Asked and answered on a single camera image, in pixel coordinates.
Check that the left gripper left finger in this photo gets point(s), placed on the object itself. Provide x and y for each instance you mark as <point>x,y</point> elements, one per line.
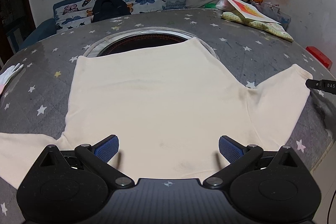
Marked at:
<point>70,186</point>

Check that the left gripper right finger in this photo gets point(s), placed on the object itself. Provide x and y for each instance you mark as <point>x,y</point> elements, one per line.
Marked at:
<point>266,186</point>

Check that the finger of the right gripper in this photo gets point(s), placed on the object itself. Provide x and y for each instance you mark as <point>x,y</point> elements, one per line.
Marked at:
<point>328,86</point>

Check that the cream white sweater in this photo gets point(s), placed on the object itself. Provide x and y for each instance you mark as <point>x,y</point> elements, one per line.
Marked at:
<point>168,106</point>

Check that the red box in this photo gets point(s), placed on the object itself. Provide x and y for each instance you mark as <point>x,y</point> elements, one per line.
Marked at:
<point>320,56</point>

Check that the green patterned cloth pad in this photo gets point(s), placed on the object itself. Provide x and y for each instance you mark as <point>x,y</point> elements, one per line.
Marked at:
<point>271,28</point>

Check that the grey star tablecloth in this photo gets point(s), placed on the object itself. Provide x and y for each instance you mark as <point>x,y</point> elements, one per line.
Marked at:
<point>36,102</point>

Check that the white pink glove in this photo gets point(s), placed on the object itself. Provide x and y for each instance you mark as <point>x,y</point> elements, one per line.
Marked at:
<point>8,74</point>

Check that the round induction cooktop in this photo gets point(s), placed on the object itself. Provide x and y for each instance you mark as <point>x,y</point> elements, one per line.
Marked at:
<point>147,37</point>

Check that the butterfly pattern sofa cushion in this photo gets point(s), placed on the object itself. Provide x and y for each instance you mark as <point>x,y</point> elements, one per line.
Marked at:
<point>73,15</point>

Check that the blue sofa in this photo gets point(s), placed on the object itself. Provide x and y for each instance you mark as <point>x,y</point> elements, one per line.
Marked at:
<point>47,28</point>

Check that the black backpack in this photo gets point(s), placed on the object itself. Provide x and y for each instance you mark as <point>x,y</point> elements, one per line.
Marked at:
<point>107,9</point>

